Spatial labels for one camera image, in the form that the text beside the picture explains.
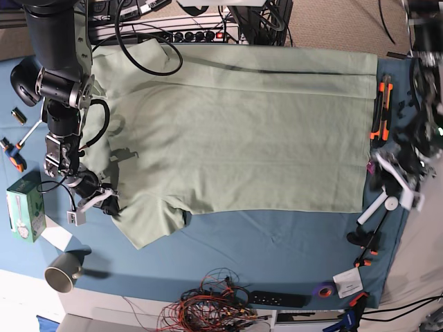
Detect right silver gripper body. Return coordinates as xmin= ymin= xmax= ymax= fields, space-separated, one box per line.
xmin=74 ymin=171 xmax=118 ymax=212

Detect left silver gripper body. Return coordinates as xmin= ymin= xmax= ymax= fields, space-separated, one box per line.
xmin=375 ymin=148 xmax=424 ymax=192

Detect light green T-shirt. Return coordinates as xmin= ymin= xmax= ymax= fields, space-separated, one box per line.
xmin=83 ymin=40 xmax=378 ymax=249

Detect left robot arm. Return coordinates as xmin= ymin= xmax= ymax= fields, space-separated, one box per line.
xmin=368 ymin=1 xmax=442 ymax=193

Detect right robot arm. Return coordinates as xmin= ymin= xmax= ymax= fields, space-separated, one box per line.
xmin=21 ymin=1 xmax=120 ymax=216

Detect purple tube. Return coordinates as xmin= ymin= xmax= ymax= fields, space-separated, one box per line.
xmin=366 ymin=160 xmax=376 ymax=175

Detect white round cap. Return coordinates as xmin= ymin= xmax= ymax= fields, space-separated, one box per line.
xmin=384 ymin=196 xmax=399 ymax=211

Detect white marker pen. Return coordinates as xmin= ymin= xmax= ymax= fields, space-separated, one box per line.
xmin=356 ymin=187 xmax=388 ymax=225

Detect white paper sheet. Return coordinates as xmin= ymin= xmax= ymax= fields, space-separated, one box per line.
xmin=41 ymin=216 xmax=73 ymax=252

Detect orange black utility knife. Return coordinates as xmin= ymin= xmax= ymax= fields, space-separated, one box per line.
xmin=370 ymin=75 xmax=393 ymax=148

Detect black orange bar clamp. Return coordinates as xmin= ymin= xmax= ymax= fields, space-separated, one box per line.
xmin=346 ymin=210 xmax=389 ymax=268

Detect green tissue box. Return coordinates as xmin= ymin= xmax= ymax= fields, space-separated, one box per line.
xmin=6 ymin=171 xmax=46 ymax=243

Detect grey ceramic mug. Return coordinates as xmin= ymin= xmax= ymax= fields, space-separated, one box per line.
xmin=44 ymin=252 xmax=84 ymax=294

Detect white paper packet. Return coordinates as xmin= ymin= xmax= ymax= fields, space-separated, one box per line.
xmin=333 ymin=268 xmax=363 ymax=299

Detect small gold battery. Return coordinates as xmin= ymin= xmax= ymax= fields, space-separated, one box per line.
xmin=11 ymin=107 xmax=27 ymax=125

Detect blue table cloth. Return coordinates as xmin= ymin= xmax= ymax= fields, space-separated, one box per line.
xmin=0 ymin=44 xmax=440 ymax=309

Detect purple tape roll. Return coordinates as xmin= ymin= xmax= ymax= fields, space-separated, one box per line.
xmin=312 ymin=281 xmax=336 ymax=299

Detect black computer mouse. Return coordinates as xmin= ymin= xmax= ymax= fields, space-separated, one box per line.
xmin=10 ymin=57 xmax=41 ymax=107

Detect blue black bar clamp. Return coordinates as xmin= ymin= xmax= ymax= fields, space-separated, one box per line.
xmin=323 ymin=292 xmax=370 ymax=332

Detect black remote control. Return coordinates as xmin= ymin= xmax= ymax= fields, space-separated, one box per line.
xmin=248 ymin=290 xmax=310 ymax=308

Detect black power strip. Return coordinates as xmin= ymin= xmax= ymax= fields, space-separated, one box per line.
xmin=158 ymin=30 xmax=227 ymax=44

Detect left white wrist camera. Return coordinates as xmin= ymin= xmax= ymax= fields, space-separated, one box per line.
xmin=399 ymin=189 xmax=425 ymax=212

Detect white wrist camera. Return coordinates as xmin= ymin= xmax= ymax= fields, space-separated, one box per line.
xmin=399 ymin=189 xmax=425 ymax=212
xmin=66 ymin=211 xmax=86 ymax=226

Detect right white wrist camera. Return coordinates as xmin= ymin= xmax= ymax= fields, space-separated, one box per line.
xmin=66 ymin=211 xmax=86 ymax=226

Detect blue orange handled screwdriver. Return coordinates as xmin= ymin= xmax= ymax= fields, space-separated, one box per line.
xmin=0 ymin=110 xmax=48 ymax=173

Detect tangled red black wires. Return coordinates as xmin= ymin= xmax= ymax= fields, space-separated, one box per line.
xmin=120 ymin=268 xmax=271 ymax=332

